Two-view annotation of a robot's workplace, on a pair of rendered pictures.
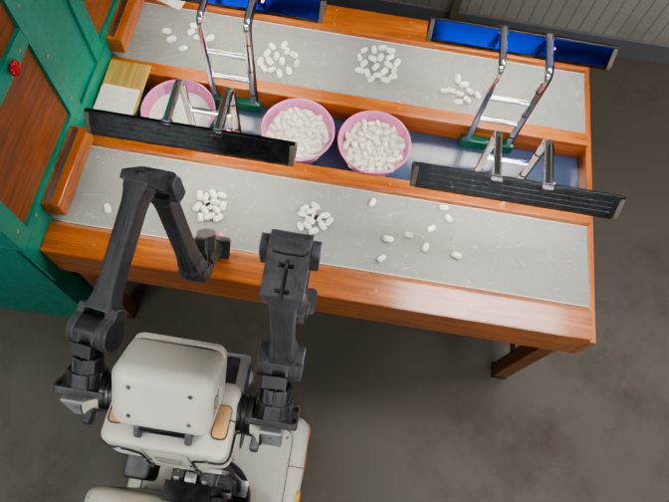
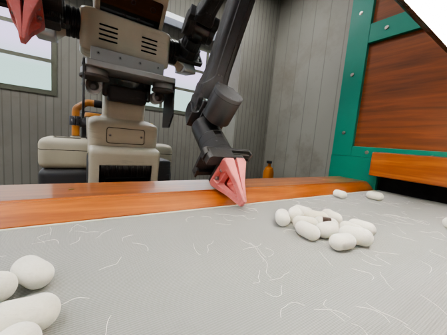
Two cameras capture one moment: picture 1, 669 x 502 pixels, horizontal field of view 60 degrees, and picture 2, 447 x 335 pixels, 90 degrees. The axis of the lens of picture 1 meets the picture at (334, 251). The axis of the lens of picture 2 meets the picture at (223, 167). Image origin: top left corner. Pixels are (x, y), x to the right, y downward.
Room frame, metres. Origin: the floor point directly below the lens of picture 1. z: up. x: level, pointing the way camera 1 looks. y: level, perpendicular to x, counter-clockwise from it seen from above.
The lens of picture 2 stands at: (1.02, 0.15, 0.85)
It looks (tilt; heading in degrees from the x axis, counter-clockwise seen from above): 7 degrees down; 146
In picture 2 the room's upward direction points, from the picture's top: 5 degrees clockwise
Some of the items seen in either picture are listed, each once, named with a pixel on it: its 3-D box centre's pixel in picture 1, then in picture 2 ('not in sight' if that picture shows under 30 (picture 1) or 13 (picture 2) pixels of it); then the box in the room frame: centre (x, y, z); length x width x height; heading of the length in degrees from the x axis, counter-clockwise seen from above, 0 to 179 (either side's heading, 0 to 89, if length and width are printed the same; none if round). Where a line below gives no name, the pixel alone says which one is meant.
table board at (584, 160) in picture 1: (579, 191); not in sight; (1.20, -0.88, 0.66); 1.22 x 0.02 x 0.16; 0
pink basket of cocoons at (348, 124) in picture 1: (372, 147); not in sight; (1.20, -0.08, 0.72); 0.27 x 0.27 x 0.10
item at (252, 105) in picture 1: (234, 49); not in sight; (1.40, 0.47, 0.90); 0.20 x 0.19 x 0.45; 90
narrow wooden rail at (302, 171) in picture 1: (334, 182); not in sight; (1.04, 0.04, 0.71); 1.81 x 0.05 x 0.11; 90
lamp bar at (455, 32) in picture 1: (521, 39); not in sight; (1.48, -0.50, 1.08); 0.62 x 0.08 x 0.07; 90
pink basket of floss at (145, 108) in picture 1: (180, 117); not in sight; (1.20, 0.64, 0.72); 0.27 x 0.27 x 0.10
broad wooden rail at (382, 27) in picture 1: (360, 38); not in sight; (1.75, 0.03, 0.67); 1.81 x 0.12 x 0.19; 90
